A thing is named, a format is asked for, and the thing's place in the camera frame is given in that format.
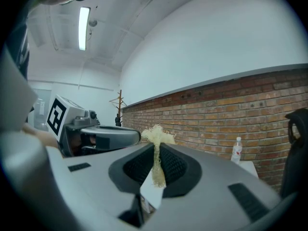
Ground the small white table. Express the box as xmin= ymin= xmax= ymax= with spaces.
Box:
xmin=237 ymin=160 xmax=260 ymax=180

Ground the black office chair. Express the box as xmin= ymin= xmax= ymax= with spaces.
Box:
xmin=280 ymin=108 xmax=308 ymax=199

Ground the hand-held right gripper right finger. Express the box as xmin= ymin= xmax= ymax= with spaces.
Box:
xmin=144 ymin=142 xmax=282 ymax=231

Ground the pale yellow loofah scrubber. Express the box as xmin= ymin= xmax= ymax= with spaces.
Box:
xmin=141 ymin=124 xmax=177 ymax=189

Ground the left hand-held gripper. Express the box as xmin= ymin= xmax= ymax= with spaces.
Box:
xmin=45 ymin=94 xmax=142 ymax=157

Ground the long ceiling light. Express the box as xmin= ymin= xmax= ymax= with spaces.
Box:
xmin=78 ymin=6 xmax=91 ymax=51

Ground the person's left forearm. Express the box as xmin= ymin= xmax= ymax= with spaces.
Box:
xmin=22 ymin=123 xmax=64 ymax=157

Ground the wooden coat rack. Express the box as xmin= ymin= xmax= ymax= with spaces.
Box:
xmin=108 ymin=89 xmax=128 ymax=128

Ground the grey door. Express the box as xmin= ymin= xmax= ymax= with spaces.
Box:
xmin=33 ymin=89 xmax=52 ymax=131

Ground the clear plastic water bottle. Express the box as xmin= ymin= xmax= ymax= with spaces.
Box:
xmin=230 ymin=136 xmax=243 ymax=165

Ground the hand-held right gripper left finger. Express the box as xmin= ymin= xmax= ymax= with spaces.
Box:
xmin=45 ymin=142 xmax=155 ymax=231

